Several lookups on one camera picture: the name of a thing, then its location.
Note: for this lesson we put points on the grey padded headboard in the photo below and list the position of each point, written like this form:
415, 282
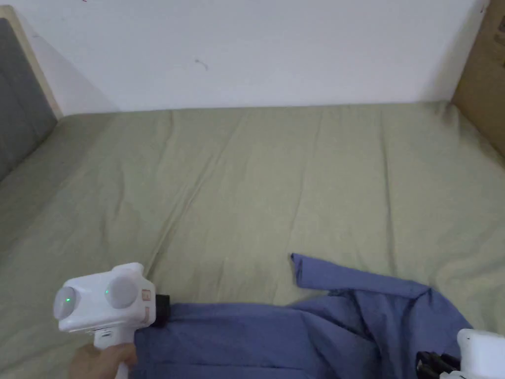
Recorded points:
19, 106

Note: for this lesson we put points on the brown cardboard carton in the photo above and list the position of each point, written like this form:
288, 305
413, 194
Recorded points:
483, 75

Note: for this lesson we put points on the bed with pale green sheet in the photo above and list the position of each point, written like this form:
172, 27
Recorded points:
252, 189

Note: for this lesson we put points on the person's left hand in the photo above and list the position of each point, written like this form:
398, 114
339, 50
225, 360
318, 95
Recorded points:
100, 362

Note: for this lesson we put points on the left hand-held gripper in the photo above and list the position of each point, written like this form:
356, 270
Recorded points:
98, 300

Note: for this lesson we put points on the blue shirt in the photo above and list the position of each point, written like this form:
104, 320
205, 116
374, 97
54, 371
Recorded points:
276, 335

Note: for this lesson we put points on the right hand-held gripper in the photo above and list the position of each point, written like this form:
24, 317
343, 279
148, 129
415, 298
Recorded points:
483, 351

